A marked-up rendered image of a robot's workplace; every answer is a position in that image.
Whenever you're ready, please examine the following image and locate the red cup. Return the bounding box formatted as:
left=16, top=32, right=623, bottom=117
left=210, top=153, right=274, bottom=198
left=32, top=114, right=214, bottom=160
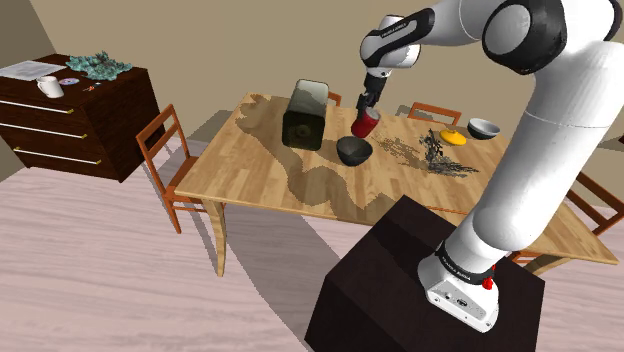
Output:
left=350, top=107, right=382, bottom=140

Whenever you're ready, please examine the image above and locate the black bowl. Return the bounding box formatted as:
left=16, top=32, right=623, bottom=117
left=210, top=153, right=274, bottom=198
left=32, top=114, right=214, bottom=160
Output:
left=335, top=135, right=375, bottom=167

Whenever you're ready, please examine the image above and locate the dark green glass container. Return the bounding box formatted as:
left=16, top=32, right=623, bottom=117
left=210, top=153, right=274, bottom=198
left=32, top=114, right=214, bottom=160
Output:
left=281, top=78, right=331, bottom=152

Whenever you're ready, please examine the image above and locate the black twig bundle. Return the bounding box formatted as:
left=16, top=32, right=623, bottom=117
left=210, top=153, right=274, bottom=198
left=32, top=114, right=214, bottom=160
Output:
left=418, top=128, right=482, bottom=179

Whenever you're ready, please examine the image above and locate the yellow round lid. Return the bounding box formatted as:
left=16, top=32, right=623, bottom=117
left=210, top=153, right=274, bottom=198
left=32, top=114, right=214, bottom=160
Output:
left=439, top=128, right=468, bottom=147

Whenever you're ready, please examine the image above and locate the grey and white bowl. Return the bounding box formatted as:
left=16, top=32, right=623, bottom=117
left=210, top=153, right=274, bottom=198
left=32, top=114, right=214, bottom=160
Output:
left=466, top=117, right=502, bottom=142

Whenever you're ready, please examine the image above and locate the wooden dining table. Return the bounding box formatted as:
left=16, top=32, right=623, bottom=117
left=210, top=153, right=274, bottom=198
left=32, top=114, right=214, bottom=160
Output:
left=173, top=90, right=621, bottom=279

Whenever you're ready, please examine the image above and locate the dark robot stand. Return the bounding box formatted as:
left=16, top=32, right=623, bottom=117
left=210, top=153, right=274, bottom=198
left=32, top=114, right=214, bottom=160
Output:
left=303, top=194, right=546, bottom=352

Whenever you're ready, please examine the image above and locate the dark wooden chest of drawers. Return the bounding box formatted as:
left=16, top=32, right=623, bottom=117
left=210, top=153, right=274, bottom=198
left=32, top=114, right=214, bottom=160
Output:
left=0, top=50, right=166, bottom=184

